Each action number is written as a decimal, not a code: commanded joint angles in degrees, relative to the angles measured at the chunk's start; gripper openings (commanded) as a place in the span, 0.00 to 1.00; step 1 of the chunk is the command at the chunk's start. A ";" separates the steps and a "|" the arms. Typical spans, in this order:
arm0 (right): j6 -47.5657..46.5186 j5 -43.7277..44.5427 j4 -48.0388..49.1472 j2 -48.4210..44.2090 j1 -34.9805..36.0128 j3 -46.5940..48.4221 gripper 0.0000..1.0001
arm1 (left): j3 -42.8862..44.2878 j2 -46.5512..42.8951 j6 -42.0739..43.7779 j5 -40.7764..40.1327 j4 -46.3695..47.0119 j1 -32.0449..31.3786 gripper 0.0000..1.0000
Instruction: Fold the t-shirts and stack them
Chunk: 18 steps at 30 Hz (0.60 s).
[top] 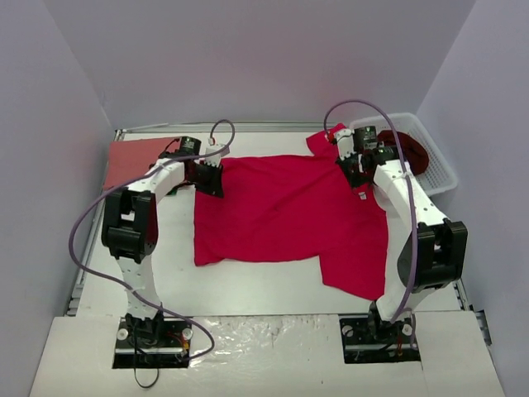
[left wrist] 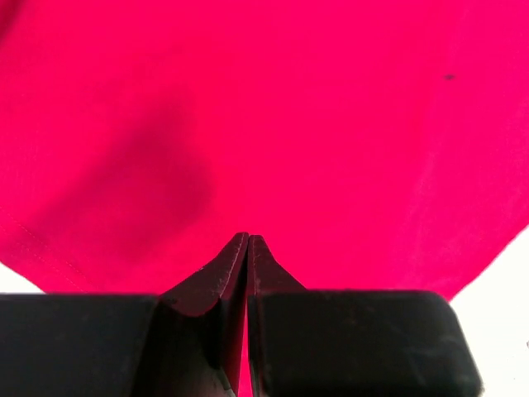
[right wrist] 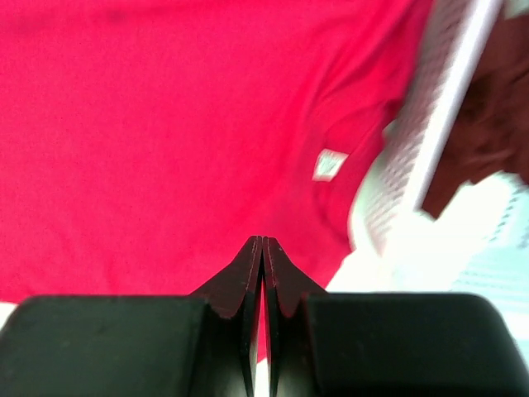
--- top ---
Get bright red t shirt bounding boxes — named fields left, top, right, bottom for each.
left=193, top=132, right=388, bottom=300

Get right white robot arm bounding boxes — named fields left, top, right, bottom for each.
left=330, top=127, right=468, bottom=342

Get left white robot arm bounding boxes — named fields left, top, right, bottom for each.
left=102, top=136, right=229, bottom=346

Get folded green shirt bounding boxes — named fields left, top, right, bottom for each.
left=168, top=186, right=184, bottom=196

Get dark red t shirt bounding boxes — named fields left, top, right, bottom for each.
left=377, top=130, right=430, bottom=175

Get white plastic basket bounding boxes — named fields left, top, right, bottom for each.
left=349, top=112, right=460, bottom=198

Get folded salmon pink shirt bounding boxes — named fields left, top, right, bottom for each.
left=103, top=137, right=181, bottom=190

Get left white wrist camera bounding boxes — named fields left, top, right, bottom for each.
left=203, top=138, right=230, bottom=168

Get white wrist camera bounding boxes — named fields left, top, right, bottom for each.
left=326, top=128, right=355, bottom=160
left=203, top=138, right=230, bottom=168

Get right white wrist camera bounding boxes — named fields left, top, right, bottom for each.
left=326, top=128, right=355, bottom=160

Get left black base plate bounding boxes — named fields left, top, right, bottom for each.
left=112, top=318, right=193, bottom=369

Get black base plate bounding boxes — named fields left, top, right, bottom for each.
left=112, top=318, right=193, bottom=369
left=339, top=314, right=421, bottom=365

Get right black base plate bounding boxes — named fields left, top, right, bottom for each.
left=339, top=314, right=421, bottom=365

